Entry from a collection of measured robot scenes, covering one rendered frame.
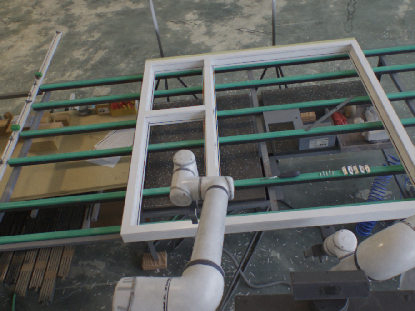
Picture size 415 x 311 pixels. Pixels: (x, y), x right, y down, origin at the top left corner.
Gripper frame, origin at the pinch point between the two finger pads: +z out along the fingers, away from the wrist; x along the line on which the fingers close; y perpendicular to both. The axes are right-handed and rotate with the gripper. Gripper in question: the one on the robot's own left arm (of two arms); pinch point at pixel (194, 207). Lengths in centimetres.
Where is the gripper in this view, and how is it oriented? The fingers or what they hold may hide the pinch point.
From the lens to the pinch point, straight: 192.4
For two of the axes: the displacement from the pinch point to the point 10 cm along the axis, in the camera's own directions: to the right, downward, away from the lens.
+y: -9.9, 1.0, 0.4
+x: 0.4, 6.8, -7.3
